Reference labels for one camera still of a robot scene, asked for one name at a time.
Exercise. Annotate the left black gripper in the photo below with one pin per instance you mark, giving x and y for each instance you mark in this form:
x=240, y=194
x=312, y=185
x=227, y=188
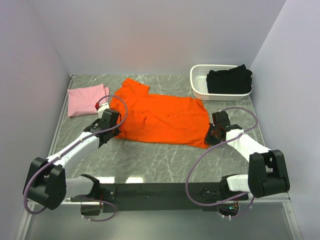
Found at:
x=116, y=131

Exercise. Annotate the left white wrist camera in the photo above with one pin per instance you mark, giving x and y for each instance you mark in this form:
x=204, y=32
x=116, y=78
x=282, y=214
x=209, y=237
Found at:
x=101, y=107

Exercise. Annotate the aluminium frame rail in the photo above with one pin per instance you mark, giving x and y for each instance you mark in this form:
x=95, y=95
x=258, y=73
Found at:
x=27, y=217

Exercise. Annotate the white perforated plastic basket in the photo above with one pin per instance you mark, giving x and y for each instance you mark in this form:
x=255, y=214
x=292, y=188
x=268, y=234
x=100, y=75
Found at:
x=198, y=74

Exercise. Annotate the black t shirt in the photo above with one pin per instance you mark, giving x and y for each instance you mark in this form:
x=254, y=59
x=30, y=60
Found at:
x=234, y=81

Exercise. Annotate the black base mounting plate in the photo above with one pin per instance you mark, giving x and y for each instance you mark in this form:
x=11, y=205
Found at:
x=162, y=196

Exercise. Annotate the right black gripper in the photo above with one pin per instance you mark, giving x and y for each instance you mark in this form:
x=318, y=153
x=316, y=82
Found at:
x=208, y=140

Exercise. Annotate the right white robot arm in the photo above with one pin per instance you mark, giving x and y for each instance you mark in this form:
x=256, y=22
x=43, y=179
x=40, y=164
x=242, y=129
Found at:
x=267, y=170

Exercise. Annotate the orange t shirt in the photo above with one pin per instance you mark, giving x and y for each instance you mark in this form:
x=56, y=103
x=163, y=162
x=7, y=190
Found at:
x=156, y=118

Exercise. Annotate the folded pink t shirt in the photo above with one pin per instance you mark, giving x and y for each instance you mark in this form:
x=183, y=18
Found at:
x=82, y=101

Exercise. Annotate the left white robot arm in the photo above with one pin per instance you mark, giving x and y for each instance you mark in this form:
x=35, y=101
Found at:
x=46, y=182

